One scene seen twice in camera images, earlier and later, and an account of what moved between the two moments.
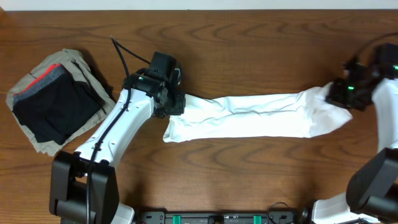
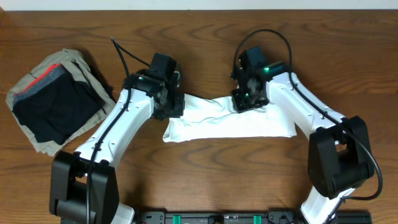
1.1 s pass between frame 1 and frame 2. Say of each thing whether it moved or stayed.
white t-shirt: stayed
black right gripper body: moved
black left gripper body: stayed
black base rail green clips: stayed
